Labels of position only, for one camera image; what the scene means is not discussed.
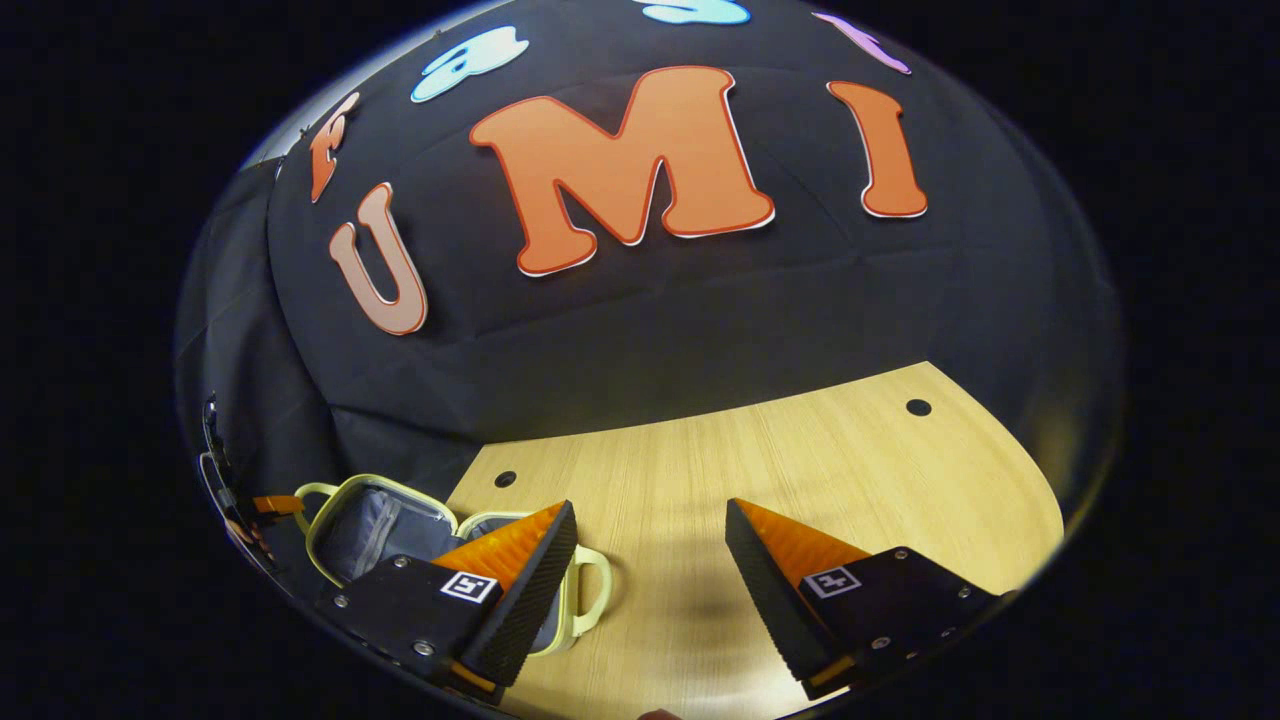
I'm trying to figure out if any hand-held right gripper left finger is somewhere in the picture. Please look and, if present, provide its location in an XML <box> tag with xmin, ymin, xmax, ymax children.
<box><xmin>315</xmin><ymin>499</ymin><xmax>580</xmax><ymax>706</ymax></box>

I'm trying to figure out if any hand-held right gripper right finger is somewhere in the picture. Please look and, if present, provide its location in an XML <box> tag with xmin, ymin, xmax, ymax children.
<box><xmin>725</xmin><ymin>497</ymin><xmax>1018</xmax><ymax>702</ymax></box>

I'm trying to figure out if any small cream suitcase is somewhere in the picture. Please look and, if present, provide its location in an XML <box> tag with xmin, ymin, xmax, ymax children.
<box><xmin>297</xmin><ymin>473</ymin><xmax>613</xmax><ymax>658</ymax></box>

